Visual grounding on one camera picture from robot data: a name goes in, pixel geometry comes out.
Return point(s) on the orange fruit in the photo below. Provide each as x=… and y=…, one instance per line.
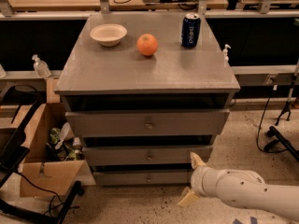
x=147, y=44

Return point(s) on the clear sanitizer bottle left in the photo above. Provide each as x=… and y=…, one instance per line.
x=40, y=66

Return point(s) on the grey drawer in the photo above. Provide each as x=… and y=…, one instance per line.
x=164, y=177
x=138, y=123
x=98, y=156

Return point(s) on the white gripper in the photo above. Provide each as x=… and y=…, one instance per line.
x=198, y=180

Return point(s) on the grey top drawer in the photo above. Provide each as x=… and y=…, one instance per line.
x=138, y=123

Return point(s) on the black stand leg right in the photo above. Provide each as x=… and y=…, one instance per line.
x=281, y=139

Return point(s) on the blue pepsi can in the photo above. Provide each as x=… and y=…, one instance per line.
x=190, y=30

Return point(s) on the open cardboard box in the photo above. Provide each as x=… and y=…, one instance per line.
x=42, y=174

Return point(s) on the grey bottom drawer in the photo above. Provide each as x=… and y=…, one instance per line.
x=164, y=177

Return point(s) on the black stand frame left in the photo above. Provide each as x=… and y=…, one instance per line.
x=12, y=153

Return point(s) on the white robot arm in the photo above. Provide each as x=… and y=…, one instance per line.
x=240, y=189

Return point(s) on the black tripod stand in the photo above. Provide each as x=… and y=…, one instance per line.
x=286, y=110

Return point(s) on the grey middle drawer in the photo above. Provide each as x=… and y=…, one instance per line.
x=98, y=156

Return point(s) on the small white pump bottle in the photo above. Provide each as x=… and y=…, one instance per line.
x=225, y=52

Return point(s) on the white paper bowl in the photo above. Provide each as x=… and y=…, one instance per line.
x=108, y=35

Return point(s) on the grey wooden drawer cabinet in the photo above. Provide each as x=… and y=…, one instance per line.
x=119, y=78

